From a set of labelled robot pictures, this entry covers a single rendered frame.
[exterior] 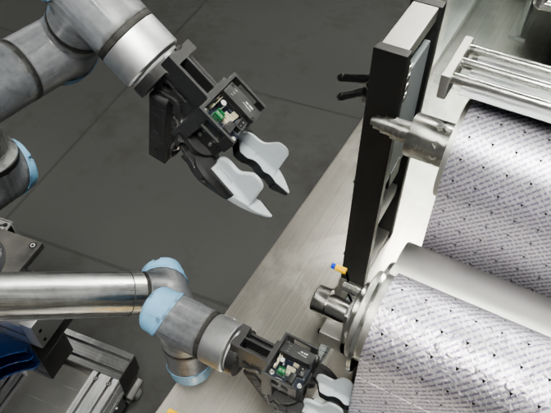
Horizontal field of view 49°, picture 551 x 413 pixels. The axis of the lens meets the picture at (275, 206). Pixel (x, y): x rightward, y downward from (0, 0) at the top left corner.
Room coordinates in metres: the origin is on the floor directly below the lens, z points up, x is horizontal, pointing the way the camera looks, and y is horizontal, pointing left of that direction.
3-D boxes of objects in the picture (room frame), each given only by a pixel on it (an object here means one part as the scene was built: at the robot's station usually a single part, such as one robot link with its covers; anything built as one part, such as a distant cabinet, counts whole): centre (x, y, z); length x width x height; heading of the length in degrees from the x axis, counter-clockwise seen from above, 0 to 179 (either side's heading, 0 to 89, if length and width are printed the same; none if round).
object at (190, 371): (0.49, 0.15, 1.01); 0.11 x 0.08 x 0.11; 22
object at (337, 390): (0.36, -0.10, 1.11); 0.09 x 0.03 x 0.06; 62
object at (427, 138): (0.63, -0.22, 1.34); 0.06 x 0.06 x 0.06; 61
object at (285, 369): (0.40, 0.00, 1.12); 0.12 x 0.08 x 0.09; 61
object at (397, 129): (0.66, -0.17, 1.34); 0.06 x 0.03 x 0.03; 61
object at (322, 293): (0.47, -0.07, 1.18); 0.04 x 0.02 x 0.04; 151
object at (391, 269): (0.40, -0.12, 1.25); 0.15 x 0.01 x 0.15; 151
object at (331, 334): (0.45, -0.10, 1.05); 0.06 x 0.05 x 0.31; 61
